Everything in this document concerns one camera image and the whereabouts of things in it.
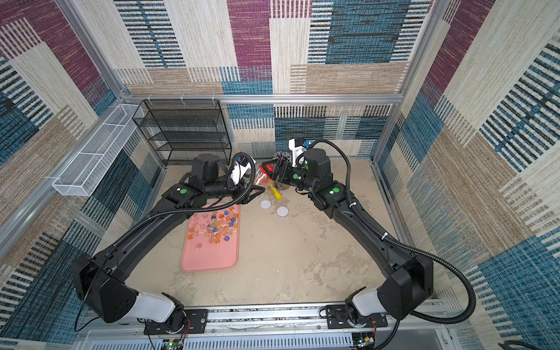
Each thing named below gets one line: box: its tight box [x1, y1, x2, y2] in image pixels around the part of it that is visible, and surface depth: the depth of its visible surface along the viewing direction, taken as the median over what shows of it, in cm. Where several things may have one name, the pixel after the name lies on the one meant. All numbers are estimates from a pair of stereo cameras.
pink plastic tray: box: [180, 202, 241, 272], surface depth 93 cm
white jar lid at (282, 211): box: [276, 205, 290, 218], surface depth 103 cm
